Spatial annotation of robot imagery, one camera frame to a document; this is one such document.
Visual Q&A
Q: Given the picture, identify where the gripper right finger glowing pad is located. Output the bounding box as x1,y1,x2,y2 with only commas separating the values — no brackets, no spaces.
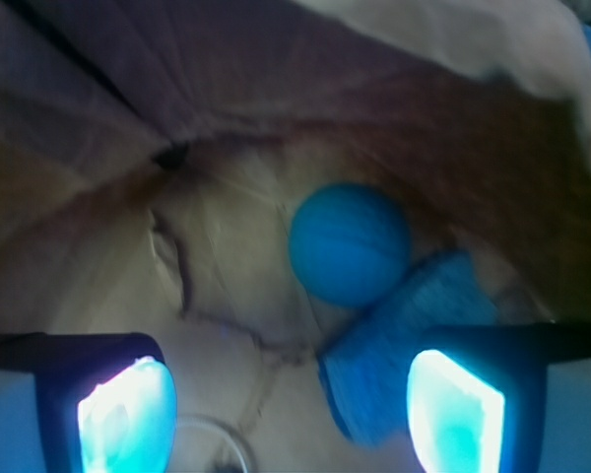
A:
407,323,591,472

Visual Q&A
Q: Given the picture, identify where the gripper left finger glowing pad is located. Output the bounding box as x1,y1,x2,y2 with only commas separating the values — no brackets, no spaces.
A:
0,333,177,472

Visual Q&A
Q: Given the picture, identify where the blue ball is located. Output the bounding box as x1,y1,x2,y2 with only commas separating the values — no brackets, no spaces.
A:
289,183,412,308

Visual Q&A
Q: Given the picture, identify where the light blue sponge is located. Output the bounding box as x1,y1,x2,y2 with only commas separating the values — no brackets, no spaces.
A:
318,250,497,447

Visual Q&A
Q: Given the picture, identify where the brown paper bag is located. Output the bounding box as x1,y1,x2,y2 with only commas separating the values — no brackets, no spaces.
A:
0,1,591,472

